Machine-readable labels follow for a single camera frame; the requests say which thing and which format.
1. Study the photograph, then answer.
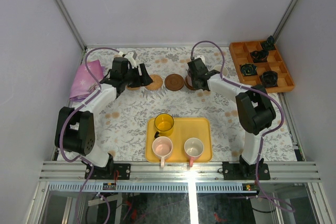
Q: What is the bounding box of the pink star cloth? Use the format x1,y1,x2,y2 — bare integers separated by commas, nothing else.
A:
69,60,104,101

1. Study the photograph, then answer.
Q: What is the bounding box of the black object in tray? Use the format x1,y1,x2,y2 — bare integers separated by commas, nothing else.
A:
250,49,269,63
240,63,257,76
260,71,278,88
261,36,275,51

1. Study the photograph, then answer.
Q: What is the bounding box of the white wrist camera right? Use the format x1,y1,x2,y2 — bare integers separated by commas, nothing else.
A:
191,55,205,63

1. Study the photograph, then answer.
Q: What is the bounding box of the yellow plastic tray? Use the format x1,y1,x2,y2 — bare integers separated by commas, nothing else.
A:
145,118,213,163

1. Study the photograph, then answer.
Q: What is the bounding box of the orange compartment tray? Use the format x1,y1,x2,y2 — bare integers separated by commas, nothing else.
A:
229,41,295,93

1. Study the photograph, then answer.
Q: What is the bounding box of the light woven coaster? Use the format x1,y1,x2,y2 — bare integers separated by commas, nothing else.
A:
145,74,163,91
126,86,140,90

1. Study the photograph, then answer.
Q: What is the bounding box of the purple mug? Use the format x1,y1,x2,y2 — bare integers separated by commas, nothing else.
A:
187,69,193,86

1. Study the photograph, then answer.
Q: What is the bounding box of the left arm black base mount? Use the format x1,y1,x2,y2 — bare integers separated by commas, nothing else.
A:
90,154,131,180

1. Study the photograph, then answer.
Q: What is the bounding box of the black object in tray front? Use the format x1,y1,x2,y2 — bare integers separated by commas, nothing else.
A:
260,71,278,88

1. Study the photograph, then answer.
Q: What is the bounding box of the yellow glass cup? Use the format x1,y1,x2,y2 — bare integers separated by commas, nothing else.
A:
154,113,174,136

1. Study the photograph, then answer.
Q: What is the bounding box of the black object in tray middle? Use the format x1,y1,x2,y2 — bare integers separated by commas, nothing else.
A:
250,49,269,63

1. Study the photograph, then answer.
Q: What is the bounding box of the cream mug pink handle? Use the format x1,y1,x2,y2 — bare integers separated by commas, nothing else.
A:
184,137,204,167

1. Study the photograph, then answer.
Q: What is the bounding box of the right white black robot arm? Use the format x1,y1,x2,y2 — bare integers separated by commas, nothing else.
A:
188,58,276,179

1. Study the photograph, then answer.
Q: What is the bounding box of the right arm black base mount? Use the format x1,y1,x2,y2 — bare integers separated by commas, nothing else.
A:
217,158,270,180

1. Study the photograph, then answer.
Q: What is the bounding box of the black object in tray back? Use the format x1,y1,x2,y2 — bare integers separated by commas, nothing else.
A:
261,36,275,51

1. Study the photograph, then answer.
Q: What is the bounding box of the black object in tray left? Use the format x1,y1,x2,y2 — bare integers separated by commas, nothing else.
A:
240,63,257,76

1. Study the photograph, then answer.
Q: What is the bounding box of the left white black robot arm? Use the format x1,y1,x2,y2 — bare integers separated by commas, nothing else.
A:
55,56,153,179

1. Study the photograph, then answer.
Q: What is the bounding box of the blue mug cream inside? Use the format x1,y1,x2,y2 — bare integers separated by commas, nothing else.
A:
213,65,228,77

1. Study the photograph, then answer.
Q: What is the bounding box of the dark brown wooden coaster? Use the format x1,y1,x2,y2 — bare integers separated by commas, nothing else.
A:
184,77,195,91
164,74,184,91

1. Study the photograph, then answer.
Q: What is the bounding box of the pink mug left front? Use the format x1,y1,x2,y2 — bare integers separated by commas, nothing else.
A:
152,136,173,168

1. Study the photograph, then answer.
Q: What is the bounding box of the aluminium front rail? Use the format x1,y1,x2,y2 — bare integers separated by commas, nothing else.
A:
39,161,321,183

